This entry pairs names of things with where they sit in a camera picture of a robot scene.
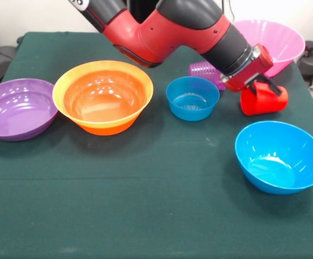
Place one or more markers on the red cup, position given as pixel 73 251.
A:
pixel 264 103

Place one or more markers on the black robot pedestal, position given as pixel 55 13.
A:
pixel 143 9

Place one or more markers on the wide red-orange bowl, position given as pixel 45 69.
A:
pixel 105 94

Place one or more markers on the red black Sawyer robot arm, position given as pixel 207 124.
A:
pixel 172 32

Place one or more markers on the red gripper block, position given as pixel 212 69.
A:
pixel 248 75

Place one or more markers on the dark green table cloth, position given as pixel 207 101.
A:
pixel 37 202

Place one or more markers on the large blue bowl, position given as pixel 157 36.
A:
pixel 278 162

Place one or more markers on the purple cup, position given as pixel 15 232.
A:
pixel 202 70

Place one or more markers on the small blue bowl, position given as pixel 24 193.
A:
pixel 191 99

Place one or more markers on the large pink bowl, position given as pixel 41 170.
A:
pixel 283 40

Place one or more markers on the wide purple bowl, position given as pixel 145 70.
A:
pixel 19 113

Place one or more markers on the large orange bowl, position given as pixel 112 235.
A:
pixel 102 129

